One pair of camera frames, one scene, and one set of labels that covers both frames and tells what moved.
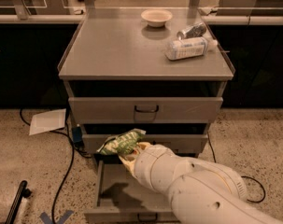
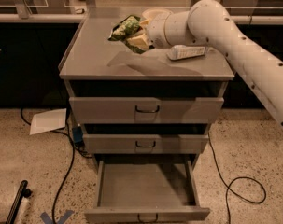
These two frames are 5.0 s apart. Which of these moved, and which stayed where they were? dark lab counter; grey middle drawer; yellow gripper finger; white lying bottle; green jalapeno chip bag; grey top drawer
Moved: yellow gripper finger; green jalapeno chip bag
Stayed: dark lab counter; white lying bottle; grey middle drawer; grey top drawer
